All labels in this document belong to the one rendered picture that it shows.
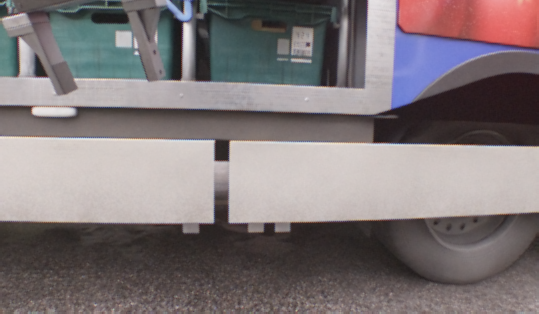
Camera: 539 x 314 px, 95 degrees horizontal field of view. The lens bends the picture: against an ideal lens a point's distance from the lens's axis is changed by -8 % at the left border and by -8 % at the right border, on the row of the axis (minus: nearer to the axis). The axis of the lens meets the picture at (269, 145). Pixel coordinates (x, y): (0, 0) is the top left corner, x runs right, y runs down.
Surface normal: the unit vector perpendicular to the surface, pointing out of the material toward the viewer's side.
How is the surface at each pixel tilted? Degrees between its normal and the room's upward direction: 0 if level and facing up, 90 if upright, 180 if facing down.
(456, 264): 71
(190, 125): 90
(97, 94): 90
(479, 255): 57
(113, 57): 92
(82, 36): 94
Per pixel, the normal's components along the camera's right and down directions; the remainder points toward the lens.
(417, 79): 0.11, 0.11
